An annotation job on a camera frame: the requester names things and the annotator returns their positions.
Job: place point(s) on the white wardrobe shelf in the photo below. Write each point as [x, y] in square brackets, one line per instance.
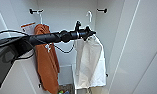
[65, 75]

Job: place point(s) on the black wall hook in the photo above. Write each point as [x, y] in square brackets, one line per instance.
[102, 10]
[34, 11]

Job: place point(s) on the white shirt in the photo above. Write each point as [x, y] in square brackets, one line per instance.
[90, 63]

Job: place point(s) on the white wardrobe cabinet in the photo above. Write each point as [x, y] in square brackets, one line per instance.
[67, 13]

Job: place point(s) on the orange hoodie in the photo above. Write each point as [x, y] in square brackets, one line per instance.
[47, 66]

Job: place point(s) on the white sign with orange header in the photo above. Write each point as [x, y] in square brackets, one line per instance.
[27, 27]

